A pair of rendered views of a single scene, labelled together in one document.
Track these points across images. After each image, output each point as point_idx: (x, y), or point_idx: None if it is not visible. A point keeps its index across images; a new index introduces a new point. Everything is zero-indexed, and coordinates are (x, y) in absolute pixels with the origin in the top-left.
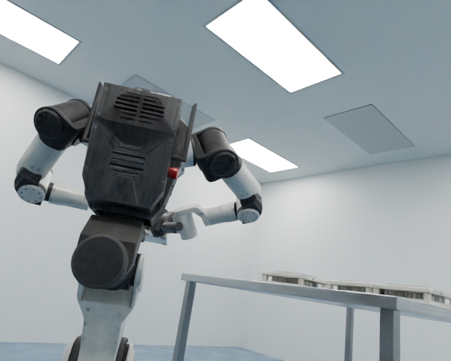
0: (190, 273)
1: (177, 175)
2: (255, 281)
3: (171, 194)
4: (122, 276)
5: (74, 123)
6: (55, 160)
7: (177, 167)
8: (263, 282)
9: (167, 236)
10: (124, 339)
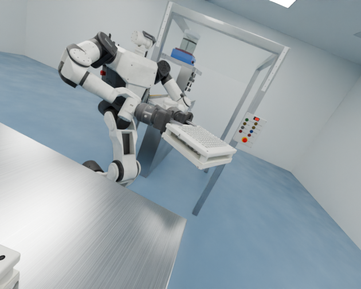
0: (165, 208)
1: (101, 73)
2: (48, 147)
3: (113, 84)
4: (99, 110)
5: None
6: (167, 90)
7: (101, 70)
8: (37, 141)
9: (174, 142)
10: (117, 160)
